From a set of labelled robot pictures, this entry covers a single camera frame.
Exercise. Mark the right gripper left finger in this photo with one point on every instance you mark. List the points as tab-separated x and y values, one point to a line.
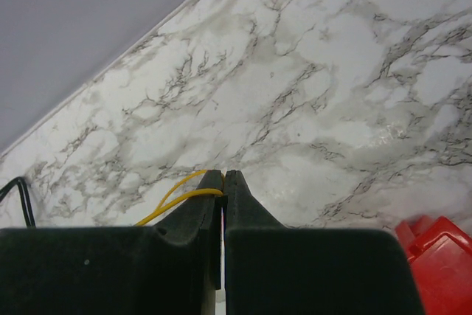
171	267

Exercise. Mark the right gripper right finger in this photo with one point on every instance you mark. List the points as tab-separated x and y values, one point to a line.
271	268

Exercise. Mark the red plastic bin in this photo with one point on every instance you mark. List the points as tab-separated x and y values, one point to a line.
439	255

